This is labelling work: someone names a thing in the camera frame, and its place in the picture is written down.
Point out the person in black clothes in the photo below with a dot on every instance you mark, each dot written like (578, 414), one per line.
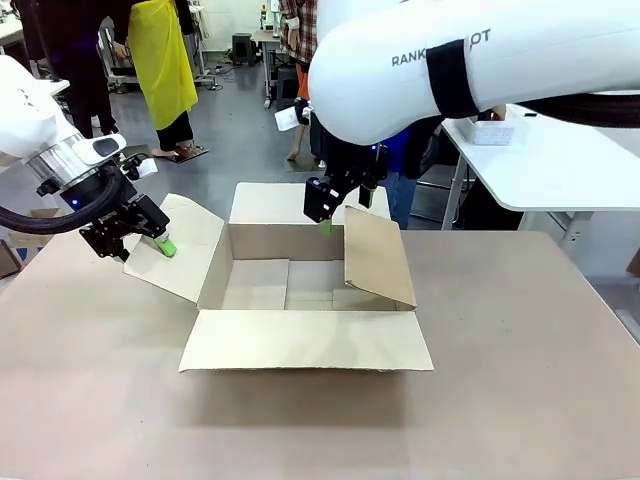
(85, 60)

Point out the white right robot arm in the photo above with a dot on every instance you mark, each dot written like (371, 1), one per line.
(380, 95)

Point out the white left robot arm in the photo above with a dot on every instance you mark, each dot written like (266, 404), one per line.
(25, 115)

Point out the white tray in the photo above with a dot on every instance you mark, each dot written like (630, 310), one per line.
(492, 132)

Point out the person in yellow apron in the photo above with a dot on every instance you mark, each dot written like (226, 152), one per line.
(162, 65)

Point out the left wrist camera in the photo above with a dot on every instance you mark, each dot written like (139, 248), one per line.
(140, 167)

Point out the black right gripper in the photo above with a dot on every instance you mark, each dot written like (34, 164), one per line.
(355, 165)

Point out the person in plaid shirt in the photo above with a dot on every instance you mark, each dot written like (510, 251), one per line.
(297, 30)

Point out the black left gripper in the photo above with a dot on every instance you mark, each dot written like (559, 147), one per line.
(114, 221)

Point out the cardboard box on floor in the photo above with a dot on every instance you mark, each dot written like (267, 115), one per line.
(35, 240)

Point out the black plastic stool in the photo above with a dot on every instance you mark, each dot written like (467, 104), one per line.
(244, 47)

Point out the brown cardboard box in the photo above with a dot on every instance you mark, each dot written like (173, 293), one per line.
(305, 340)

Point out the small white table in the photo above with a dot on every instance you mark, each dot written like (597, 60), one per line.
(59, 86)

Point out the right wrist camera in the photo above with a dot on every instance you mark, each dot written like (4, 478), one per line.
(290, 117)

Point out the person in blue sweater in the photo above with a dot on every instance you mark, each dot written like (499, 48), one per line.
(400, 200)

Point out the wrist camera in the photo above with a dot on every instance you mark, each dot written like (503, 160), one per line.
(290, 117)
(140, 167)

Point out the brown cardboard piece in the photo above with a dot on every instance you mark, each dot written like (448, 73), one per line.
(635, 262)

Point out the grey metal cart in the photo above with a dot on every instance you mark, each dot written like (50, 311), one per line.
(114, 65)

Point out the grey floor plate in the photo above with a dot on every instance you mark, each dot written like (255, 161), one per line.
(192, 152)

